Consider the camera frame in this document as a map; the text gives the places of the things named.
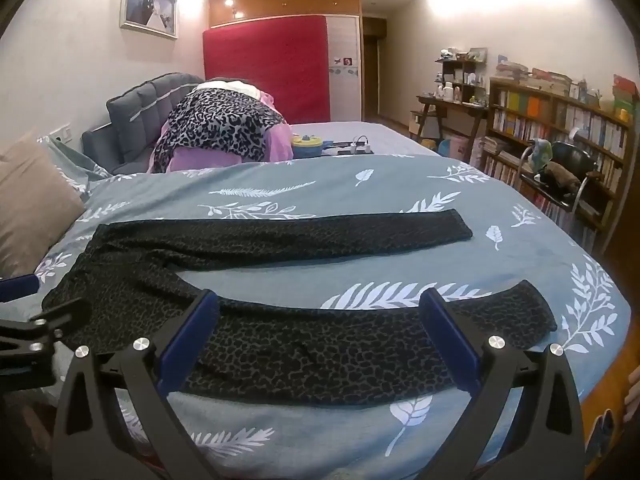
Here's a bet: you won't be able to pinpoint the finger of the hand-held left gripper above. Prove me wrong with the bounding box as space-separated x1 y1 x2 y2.
0 297 92 391
0 274 40 304

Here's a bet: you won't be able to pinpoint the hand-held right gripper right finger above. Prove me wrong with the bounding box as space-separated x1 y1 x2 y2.
419 287 586 480

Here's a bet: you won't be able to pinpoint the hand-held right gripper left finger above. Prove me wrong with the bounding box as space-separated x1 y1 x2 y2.
52 287 236 480

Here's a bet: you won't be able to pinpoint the black leopard print pants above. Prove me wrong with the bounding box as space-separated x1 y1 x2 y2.
42 208 558 408

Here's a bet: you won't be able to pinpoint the beige pillow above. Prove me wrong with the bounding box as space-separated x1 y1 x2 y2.
0 135 86 278

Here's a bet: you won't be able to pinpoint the leaf print pillow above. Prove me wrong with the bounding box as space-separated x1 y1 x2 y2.
47 136 113 196

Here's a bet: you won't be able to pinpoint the grey leaf print blanket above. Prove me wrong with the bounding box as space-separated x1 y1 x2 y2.
30 152 632 480

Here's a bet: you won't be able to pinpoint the pastel storage box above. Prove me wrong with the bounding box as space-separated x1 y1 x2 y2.
436 135 471 163

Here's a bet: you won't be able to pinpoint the brown plush item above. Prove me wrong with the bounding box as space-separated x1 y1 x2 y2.
542 160 581 191

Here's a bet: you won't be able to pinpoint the grey leopard print cloth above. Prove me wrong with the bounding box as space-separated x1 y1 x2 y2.
151 89 286 173

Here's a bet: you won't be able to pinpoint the green blue bag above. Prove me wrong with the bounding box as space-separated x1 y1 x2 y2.
530 138 553 171

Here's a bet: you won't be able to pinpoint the grey upholstered headboard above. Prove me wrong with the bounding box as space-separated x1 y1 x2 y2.
81 72 206 176

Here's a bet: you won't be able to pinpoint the yellow blue round container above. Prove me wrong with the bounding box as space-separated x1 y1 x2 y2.
291 133 326 161

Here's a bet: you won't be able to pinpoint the brown wooden cabinet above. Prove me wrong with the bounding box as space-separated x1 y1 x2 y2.
597 150 640 261

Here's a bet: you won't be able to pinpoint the black chair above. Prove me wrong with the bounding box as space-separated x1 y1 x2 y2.
517 141 608 221

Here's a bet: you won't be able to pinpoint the lavender bed sheet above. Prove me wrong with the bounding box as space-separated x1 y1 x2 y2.
287 120 441 161

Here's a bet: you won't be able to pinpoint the wooden desk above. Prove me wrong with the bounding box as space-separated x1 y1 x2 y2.
409 94 488 141

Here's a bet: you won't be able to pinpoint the white cloth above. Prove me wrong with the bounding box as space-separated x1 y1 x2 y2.
192 78 266 103

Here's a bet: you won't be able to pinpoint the wooden bookshelf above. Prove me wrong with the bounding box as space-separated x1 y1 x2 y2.
480 76 636 241

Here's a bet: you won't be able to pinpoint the small wooden desktop shelf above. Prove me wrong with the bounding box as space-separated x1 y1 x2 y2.
434 47 488 103

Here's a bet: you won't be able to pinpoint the stack of books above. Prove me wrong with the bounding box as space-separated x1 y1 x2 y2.
495 60 573 96

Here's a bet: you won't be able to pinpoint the red upright mattress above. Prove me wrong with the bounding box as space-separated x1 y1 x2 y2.
202 14 332 123

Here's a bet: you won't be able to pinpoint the yellow green box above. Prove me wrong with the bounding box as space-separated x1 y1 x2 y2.
614 96 640 123

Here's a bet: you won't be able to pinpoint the red box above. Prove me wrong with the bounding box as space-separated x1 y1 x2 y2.
612 75 640 97

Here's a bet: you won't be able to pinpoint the wooden wardrobe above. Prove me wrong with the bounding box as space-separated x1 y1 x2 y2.
207 0 363 123

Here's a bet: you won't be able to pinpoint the framed wall picture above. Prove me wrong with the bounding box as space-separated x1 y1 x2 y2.
119 0 179 40

